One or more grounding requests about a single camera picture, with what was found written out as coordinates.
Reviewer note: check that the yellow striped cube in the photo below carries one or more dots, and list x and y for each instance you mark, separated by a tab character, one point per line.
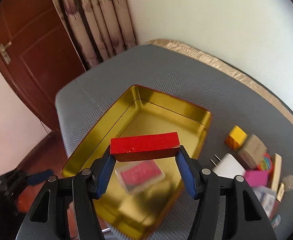
236	138

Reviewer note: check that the brass door handle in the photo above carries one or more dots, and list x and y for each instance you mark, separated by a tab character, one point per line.
4	53

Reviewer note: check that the beige patterned curtain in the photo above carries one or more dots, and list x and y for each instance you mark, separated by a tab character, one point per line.
98	29

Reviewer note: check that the wooden rectangular block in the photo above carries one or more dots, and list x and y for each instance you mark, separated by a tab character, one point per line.
276	172

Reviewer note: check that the teal cartoon keychain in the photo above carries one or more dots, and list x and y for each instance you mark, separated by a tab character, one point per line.
276	221

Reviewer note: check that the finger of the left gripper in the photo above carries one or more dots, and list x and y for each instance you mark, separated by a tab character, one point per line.
35	179

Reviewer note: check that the red wooden block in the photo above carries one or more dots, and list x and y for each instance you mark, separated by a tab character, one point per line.
145	147

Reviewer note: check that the brown cardboard box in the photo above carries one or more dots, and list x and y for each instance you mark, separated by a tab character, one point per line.
252	152

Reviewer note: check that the pink eraser block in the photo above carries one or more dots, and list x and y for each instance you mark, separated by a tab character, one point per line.
256	178

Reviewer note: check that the grey honeycomb table mat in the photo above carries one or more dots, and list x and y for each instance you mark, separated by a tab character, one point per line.
84	100

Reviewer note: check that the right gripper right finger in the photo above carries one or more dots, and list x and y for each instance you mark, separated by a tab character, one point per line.
190	171

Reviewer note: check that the clear box with red card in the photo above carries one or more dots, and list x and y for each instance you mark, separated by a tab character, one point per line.
138	176

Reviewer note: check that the dark red wooden door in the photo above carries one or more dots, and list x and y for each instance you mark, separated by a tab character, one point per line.
43	58

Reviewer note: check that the red gold tin box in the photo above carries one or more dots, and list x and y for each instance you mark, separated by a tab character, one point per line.
141	111

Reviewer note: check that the gold satin tablecloth edge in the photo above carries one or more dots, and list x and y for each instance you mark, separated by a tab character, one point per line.
218	64

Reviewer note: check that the white power adapter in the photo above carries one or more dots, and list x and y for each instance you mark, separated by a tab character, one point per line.
227	167

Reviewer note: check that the clear box with blue label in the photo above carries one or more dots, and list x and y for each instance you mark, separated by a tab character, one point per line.
266	197

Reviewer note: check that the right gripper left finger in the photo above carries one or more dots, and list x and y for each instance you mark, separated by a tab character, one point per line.
102	169

